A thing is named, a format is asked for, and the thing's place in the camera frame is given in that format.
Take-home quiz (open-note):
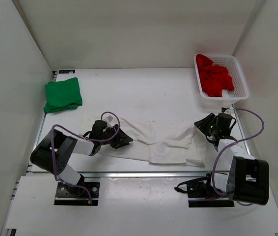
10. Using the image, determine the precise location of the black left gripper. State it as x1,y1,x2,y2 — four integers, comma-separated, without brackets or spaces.
99,124,133,149

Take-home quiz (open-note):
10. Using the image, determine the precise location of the white t-shirt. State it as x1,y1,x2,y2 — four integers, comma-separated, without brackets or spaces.
79,115,220,168

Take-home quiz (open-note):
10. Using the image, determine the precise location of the green t-shirt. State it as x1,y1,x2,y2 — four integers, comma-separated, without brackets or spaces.
43,77,83,113

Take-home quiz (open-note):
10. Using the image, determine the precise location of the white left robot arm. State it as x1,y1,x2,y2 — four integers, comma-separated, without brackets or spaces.
30,120,133,197

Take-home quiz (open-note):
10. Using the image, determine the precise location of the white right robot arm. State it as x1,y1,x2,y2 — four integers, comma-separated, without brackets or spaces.
194,113,269,206

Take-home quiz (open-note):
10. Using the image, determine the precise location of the white plastic laundry basket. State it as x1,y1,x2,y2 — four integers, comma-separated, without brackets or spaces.
194,54,249,106

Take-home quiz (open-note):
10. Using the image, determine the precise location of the red t-shirt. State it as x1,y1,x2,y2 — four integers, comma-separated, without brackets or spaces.
195,54,235,97

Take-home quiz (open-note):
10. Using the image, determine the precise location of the dark table label sticker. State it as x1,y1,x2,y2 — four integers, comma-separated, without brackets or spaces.
58,70,75,74

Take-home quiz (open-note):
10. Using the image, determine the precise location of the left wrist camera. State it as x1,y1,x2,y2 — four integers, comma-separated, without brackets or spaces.
104,115,117,125

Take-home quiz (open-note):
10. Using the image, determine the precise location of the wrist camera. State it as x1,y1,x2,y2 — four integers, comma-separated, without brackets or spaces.
104,115,117,125
221,107,234,115

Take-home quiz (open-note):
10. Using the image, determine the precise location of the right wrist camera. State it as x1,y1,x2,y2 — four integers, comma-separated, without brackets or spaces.
221,107,234,115

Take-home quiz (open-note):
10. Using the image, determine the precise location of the aluminium rail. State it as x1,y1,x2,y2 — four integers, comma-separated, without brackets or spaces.
81,172,207,178

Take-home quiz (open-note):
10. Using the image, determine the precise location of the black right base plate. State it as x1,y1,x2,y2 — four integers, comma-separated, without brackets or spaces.
174,177,235,208

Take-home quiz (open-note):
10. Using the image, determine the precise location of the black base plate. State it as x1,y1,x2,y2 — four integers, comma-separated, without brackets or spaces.
54,181,100,206
174,177,235,208

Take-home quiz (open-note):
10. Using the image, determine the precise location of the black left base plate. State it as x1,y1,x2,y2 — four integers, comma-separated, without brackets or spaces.
54,181,100,206

